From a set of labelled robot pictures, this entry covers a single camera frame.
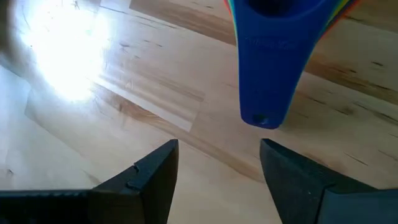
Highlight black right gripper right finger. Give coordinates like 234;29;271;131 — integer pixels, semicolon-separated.
260;138;398;224

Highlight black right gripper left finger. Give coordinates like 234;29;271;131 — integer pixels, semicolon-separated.
0;139;180;224

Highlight small purple measuring cup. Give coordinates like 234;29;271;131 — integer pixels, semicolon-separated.
231;0;343;130

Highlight red plastic measuring cup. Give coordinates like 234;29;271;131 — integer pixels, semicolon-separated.
223;0;361;128

